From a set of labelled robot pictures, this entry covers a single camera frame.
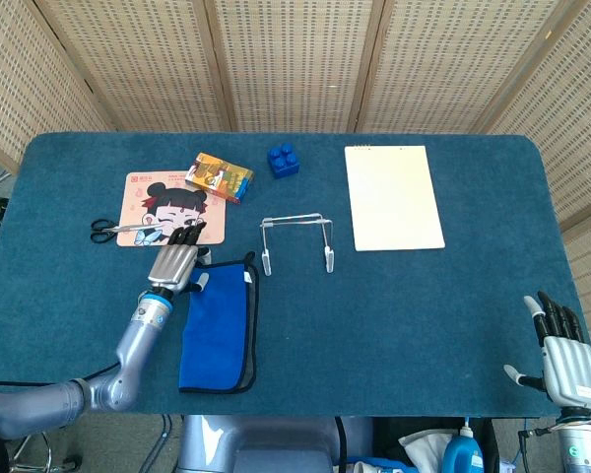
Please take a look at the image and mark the cartoon girl mouse pad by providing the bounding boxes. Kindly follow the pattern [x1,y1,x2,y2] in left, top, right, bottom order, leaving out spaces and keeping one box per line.
[115,170,227,248]

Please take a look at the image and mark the teal table cover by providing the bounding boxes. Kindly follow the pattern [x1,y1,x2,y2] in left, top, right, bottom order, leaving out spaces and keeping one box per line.
[0,131,591,419]

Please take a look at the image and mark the blue floor cable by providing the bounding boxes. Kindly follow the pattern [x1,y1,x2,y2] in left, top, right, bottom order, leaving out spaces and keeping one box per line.
[142,415,173,473]

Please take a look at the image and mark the blue building block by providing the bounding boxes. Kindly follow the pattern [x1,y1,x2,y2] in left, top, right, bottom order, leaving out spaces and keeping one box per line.
[266,142,300,179]

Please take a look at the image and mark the blue detergent bottle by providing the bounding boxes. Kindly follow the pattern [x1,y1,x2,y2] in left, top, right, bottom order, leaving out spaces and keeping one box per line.
[442,416,485,473]

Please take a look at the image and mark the colourful cardboard box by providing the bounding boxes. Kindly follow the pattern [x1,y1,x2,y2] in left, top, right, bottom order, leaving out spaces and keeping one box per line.
[184,151,255,205]

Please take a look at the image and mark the black handled scissors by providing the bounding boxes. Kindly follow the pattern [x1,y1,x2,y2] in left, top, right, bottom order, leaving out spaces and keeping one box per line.
[89,218,164,244]

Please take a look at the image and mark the grey blue microfiber cloth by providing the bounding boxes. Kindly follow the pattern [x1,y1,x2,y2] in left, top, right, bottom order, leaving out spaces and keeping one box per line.
[177,250,260,395]

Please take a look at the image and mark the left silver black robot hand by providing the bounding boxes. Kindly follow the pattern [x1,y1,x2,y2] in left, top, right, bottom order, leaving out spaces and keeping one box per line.
[147,221,213,296]

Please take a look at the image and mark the grey robot torso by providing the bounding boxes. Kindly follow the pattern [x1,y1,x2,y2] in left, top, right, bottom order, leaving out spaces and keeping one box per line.
[174,415,375,473]

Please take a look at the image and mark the black torso cable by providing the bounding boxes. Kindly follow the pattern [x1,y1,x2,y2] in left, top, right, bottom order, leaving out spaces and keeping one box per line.
[334,416,350,473]

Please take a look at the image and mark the cream paper notepad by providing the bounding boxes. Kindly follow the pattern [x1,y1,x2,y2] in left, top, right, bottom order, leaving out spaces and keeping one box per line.
[343,143,447,252]

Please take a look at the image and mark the metal wire stand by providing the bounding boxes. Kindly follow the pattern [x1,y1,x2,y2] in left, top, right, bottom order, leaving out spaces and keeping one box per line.
[259,212,336,276]

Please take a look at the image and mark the woven folding screen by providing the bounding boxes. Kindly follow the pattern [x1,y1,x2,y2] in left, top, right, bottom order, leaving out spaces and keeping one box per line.
[0,0,591,364]

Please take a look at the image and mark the white crumpled cloth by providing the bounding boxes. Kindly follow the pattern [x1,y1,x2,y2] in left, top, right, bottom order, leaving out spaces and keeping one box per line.
[398,428,458,464]

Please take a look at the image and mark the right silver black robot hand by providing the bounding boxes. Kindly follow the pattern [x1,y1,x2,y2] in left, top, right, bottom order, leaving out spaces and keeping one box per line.
[502,290,591,409]

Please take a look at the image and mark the chrome stool frame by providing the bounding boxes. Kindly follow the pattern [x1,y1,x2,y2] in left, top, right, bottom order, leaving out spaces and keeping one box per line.
[7,431,83,473]

